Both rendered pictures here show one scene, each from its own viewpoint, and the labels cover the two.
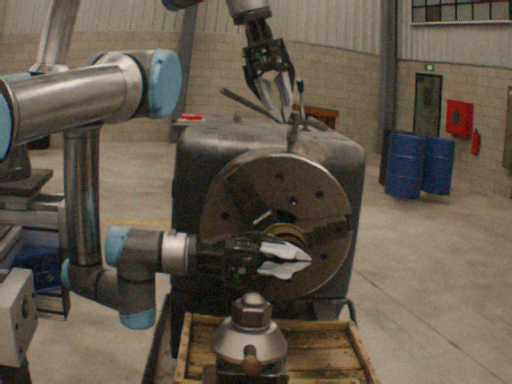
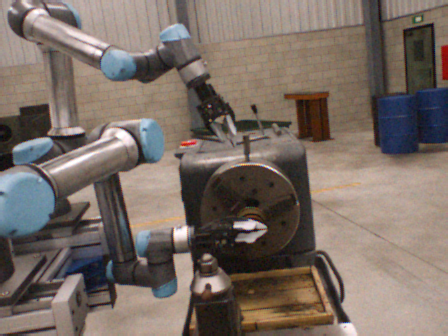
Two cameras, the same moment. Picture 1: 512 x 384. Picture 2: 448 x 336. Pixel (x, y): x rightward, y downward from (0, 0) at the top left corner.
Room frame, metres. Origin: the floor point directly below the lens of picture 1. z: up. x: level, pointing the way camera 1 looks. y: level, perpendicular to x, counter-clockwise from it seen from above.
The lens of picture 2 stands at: (-0.33, -0.16, 1.50)
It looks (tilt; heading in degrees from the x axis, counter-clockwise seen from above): 11 degrees down; 7
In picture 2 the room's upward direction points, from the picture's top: 8 degrees counter-clockwise
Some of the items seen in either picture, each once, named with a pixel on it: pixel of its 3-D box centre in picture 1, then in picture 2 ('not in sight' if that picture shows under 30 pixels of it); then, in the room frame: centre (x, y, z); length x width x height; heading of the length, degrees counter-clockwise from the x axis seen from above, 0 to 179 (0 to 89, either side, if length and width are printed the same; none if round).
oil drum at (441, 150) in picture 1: (437, 164); (434, 115); (7.94, -2.88, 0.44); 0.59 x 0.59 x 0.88
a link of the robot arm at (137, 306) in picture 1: (129, 296); (158, 275); (0.88, 0.22, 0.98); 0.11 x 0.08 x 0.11; 70
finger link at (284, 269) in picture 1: (284, 271); (251, 237); (0.89, -0.06, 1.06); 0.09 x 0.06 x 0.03; 93
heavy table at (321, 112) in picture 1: (309, 132); (306, 115); (10.12, -0.89, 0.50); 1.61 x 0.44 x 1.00; 18
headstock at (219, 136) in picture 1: (258, 193); (244, 186); (1.52, -0.01, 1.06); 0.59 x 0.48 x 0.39; 3
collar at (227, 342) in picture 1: (249, 336); (209, 279); (0.47, -0.01, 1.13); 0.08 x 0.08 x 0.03
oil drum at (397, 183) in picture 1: (405, 165); (397, 124); (7.37, -2.12, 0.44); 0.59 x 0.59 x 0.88
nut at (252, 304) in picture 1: (251, 309); (207, 263); (0.47, -0.01, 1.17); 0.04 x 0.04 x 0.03
